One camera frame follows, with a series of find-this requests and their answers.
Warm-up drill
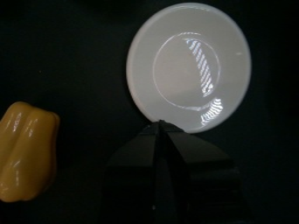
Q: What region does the yellow toy bell pepper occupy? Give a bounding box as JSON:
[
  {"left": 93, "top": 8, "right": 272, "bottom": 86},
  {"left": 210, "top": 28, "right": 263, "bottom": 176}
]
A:
[{"left": 0, "top": 101, "right": 61, "bottom": 203}]

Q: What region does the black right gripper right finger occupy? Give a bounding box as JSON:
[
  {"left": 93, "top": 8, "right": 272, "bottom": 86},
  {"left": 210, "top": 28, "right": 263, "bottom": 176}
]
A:
[{"left": 160, "top": 121, "right": 249, "bottom": 224}]

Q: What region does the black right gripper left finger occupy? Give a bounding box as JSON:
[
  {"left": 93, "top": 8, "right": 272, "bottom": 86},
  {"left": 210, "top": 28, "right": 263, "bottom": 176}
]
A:
[{"left": 97, "top": 120, "right": 164, "bottom": 224}]

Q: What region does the white round plate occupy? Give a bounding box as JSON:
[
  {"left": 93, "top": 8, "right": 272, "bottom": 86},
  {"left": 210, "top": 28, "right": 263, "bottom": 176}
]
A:
[{"left": 125, "top": 2, "right": 253, "bottom": 135}]

